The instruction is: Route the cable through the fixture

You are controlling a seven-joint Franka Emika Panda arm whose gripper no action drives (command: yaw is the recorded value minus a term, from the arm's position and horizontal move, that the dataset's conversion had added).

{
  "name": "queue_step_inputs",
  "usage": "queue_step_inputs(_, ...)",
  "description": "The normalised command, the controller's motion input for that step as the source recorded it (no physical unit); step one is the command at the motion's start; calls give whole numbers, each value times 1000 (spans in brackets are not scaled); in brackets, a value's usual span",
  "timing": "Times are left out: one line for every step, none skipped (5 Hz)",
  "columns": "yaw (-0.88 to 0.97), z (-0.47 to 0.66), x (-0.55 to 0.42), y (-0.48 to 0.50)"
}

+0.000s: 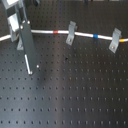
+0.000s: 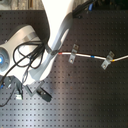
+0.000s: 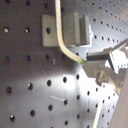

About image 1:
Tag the silver metal gripper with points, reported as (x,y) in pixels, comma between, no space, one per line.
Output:
(18,23)

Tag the grey metal cable clip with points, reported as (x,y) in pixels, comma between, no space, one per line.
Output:
(115,40)
(72,28)

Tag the grey metal cable clip right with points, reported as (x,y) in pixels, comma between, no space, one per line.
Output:
(115,40)

